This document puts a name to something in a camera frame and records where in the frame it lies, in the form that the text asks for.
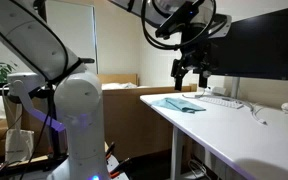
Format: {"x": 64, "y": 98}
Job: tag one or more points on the small white round figurine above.
{"x": 284, "y": 107}

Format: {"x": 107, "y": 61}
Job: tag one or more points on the white desk leg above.
{"x": 176, "y": 154}

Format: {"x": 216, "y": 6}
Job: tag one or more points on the white tote bag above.
{"x": 19, "y": 145}

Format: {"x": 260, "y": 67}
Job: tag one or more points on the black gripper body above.
{"x": 197, "y": 56}

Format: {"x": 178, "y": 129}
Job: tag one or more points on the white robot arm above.
{"x": 78, "y": 96}

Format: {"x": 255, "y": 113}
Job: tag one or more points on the white camera stand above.
{"x": 24, "y": 86}

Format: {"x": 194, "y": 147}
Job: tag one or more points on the white keyboard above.
{"x": 222, "y": 101}

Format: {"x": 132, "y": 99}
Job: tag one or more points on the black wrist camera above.
{"x": 177, "y": 21}

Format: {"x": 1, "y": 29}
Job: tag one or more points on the white power strip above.
{"x": 214, "y": 90}

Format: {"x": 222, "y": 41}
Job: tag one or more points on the green potted plant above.
{"x": 6, "y": 69}

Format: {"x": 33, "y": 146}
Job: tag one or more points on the teal terry towel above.
{"x": 177, "y": 104}

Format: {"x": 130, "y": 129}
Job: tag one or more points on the large black monitor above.
{"x": 256, "y": 47}

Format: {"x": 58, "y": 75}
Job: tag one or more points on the black vertical pole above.
{"x": 39, "y": 6}

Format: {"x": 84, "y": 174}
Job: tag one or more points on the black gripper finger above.
{"x": 203, "y": 78}
{"x": 178, "y": 73}

